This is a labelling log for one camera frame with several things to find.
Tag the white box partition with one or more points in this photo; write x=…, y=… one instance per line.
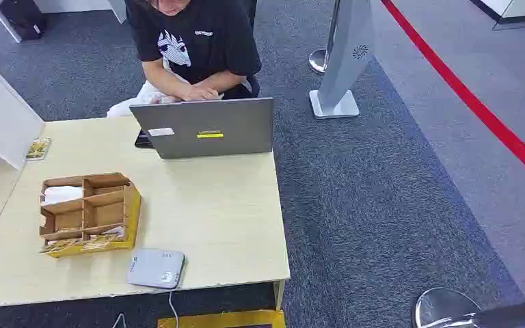
x=0, y=113

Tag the stack of printed cards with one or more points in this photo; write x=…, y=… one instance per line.
x=106, y=237
x=63, y=244

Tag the person's left hand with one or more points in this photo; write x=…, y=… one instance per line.
x=206, y=93

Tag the printed card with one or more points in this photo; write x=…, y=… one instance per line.
x=39, y=149

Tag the grey card reader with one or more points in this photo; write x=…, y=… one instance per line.
x=156, y=268

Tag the white and black counter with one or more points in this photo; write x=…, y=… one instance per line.
x=516, y=11

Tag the pale desk leg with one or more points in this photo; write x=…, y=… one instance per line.
x=279, y=294

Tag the silver kiosk stand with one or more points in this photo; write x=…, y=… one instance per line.
x=346, y=63

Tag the stack of white cards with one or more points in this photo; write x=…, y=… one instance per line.
x=61, y=194

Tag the white sticker on laptop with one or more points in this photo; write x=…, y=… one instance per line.
x=161, y=131

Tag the grey laptop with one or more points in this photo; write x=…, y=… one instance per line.
x=208, y=117

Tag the wooden card box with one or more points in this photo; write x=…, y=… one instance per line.
x=131, y=212

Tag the black bag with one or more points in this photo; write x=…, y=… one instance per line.
x=22, y=18

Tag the red barrier belt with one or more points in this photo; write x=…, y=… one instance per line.
x=475, y=105

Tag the yellow crate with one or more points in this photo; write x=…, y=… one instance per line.
x=221, y=319

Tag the yellow sticker on laptop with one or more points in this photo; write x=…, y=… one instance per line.
x=210, y=135

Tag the person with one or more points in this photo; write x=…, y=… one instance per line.
x=199, y=50

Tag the chrome stanchion post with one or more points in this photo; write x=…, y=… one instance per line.
x=320, y=59

